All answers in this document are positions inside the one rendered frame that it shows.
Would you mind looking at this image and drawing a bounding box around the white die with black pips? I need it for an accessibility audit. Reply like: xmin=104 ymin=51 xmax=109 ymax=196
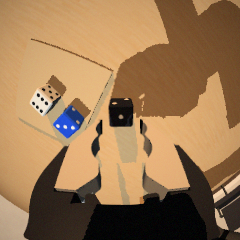
xmin=30 ymin=84 xmax=61 ymax=116

